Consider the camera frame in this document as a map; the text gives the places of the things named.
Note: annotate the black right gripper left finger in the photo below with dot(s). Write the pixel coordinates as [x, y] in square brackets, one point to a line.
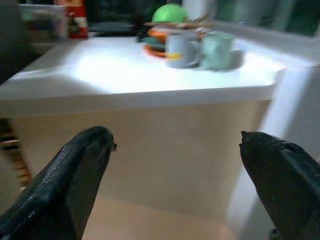
[62, 190]

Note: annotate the wooden chopsticks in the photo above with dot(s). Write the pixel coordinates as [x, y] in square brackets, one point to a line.
[180, 23]

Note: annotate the pale green mug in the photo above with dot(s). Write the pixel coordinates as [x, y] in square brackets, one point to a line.
[217, 52]

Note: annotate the grey fridge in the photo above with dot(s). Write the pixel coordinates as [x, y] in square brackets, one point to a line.
[12, 37]

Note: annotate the clear plastic container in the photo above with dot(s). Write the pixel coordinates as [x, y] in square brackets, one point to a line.
[42, 21]

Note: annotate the wooden slatted rack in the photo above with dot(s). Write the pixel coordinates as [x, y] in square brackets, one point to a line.
[17, 160]

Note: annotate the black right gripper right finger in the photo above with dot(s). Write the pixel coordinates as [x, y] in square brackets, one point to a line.
[282, 185]

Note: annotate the grey mug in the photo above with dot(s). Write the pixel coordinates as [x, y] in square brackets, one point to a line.
[180, 52]

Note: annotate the white counter cabinet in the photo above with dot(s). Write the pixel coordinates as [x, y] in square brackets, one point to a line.
[150, 140]

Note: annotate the orange and green plate stack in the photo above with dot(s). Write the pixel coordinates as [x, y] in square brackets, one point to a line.
[156, 46]

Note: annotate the bright green bowl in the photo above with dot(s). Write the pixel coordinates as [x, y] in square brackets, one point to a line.
[170, 14]

